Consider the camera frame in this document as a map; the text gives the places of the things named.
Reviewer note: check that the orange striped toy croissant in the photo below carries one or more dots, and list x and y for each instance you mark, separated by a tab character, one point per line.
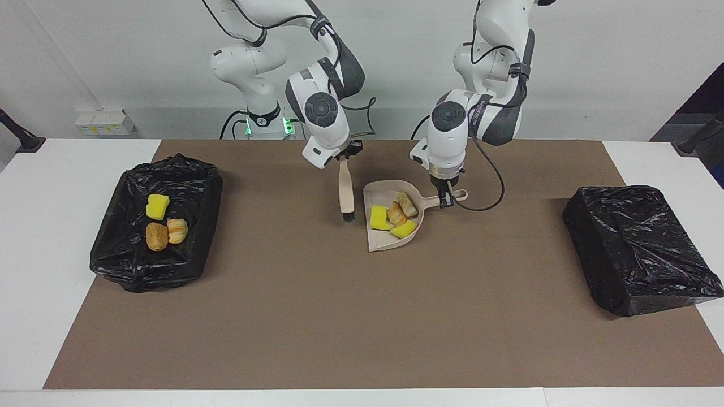
408	204
396	215

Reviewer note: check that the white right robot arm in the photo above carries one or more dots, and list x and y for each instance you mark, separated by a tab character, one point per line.
322	107

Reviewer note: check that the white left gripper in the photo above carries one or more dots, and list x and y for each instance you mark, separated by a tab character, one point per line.
419	154

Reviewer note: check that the white wall socket box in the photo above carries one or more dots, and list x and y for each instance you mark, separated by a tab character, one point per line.
104	123

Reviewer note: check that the black stand pole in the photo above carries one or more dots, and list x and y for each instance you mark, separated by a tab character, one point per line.
693	144
22	135

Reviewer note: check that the beige hand brush black bristles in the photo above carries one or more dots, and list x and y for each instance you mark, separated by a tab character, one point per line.
345	186

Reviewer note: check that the yellow sponge piece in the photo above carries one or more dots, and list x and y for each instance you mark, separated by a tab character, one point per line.
404	229
158	207
379	218

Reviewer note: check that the black bag lined bin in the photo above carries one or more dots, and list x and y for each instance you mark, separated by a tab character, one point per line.
186	265
639	254

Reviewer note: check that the brown toy bun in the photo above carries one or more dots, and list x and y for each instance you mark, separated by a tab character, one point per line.
156	237

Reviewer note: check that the beige plastic dustpan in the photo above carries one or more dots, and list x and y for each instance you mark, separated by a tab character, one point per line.
379	240

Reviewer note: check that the pale cream toy croissant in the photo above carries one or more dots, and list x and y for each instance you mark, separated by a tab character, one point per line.
177	230

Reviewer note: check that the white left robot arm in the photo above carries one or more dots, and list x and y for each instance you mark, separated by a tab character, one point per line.
449	124

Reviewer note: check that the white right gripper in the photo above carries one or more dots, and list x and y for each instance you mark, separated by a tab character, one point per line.
325	151

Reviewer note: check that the brown table mat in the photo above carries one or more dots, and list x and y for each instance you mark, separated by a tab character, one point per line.
362	339

